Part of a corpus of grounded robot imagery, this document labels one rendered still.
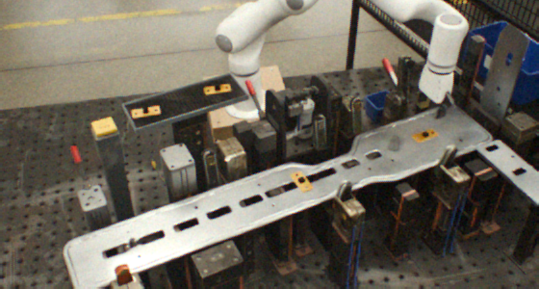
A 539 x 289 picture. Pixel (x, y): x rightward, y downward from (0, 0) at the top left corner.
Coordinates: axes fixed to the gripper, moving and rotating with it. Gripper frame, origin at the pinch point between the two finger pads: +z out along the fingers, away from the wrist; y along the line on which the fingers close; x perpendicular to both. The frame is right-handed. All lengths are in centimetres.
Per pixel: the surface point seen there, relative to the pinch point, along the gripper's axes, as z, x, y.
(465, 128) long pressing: 12.1, 14.2, 3.0
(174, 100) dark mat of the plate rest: -4, -73, -35
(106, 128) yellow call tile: -4, -95, -31
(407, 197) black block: 13.2, -20.9, 19.1
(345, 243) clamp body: 21, -43, 20
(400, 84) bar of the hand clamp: -0.3, -1.8, -14.0
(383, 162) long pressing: 12.2, -19.4, 4.3
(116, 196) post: 23, -97, -30
